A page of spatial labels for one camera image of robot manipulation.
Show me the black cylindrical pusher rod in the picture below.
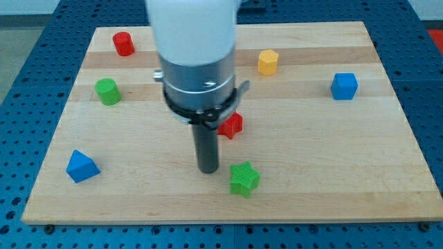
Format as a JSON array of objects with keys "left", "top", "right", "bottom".
[{"left": 192, "top": 124, "right": 219, "bottom": 174}]

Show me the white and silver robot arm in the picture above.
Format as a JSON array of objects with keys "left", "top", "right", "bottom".
[{"left": 146, "top": 0, "right": 241, "bottom": 129}]

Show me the wooden board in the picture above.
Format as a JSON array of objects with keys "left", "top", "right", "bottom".
[{"left": 22, "top": 22, "right": 442, "bottom": 225}]

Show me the red cylinder block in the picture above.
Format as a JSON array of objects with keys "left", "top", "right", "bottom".
[{"left": 113, "top": 32, "right": 135, "bottom": 56}]

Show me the red star block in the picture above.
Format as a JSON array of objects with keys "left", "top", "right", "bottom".
[{"left": 217, "top": 111, "right": 243, "bottom": 140}]

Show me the yellow hexagon block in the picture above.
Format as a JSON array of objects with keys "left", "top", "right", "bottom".
[{"left": 257, "top": 49, "right": 279, "bottom": 75}]

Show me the blue cube block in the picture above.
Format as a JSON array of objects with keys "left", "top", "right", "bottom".
[{"left": 330, "top": 73, "right": 359, "bottom": 100}]

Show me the blue triangle block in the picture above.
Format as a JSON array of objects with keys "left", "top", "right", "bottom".
[{"left": 66, "top": 149, "right": 100, "bottom": 183}]

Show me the green cylinder block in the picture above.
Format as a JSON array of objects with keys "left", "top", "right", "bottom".
[{"left": 94, "top": 78, "right": 121, "bottom": 106}]

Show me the green star block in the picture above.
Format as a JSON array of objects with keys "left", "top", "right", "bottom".
[{"left": 230, "top": 161, "right": 261, "bottom": 199}]

